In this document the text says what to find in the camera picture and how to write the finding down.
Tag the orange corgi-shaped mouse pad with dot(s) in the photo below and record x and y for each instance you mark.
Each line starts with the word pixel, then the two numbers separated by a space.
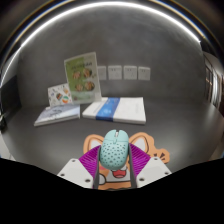
pixel 113 180

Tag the flat grey-white book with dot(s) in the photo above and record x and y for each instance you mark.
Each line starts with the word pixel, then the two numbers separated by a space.
pixel 58 115

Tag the mint green computer mouse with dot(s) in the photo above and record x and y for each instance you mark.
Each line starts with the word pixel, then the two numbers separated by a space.
pixel 114 150

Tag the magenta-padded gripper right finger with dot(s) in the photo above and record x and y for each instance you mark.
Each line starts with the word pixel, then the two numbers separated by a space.
pixel 143 163

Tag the row of white wall sockets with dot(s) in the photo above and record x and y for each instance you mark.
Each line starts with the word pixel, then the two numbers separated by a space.
pixel 130 72

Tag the white card with colourful stickers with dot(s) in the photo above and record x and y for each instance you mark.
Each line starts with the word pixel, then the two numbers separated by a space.
pixel 59 95

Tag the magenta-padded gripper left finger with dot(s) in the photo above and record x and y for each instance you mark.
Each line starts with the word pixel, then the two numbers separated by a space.
pixel 85 165

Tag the white book with blue band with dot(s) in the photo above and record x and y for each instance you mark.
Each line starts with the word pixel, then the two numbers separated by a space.
pixel 115 110

